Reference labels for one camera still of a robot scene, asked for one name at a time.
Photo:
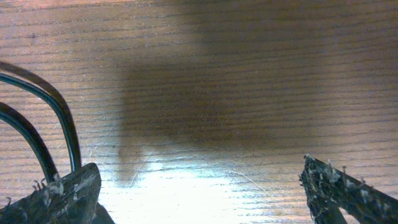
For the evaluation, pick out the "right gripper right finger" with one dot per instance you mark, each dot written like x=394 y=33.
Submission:
x=328 y=190

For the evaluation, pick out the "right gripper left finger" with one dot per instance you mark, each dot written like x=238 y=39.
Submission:
x=70 y=199

